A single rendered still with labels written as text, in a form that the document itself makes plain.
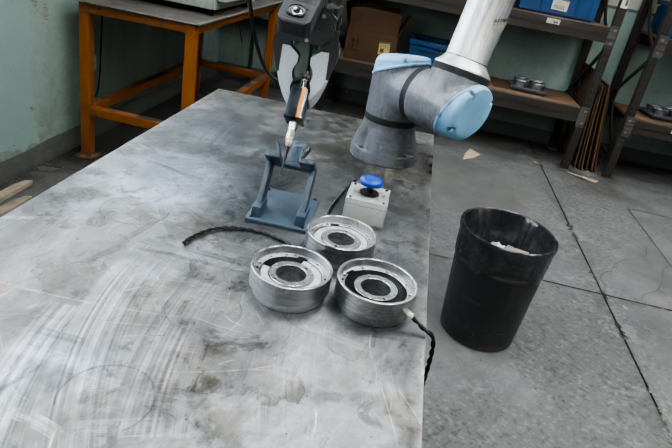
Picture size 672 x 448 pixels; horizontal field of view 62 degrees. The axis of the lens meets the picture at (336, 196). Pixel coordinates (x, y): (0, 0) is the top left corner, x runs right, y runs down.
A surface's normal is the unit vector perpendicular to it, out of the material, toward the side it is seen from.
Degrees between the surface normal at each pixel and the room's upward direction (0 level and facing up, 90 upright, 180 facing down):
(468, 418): 0
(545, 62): 90
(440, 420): 0
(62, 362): 0
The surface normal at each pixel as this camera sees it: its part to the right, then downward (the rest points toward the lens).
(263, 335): 0.17, -0.90
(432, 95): -0.68, -0.07
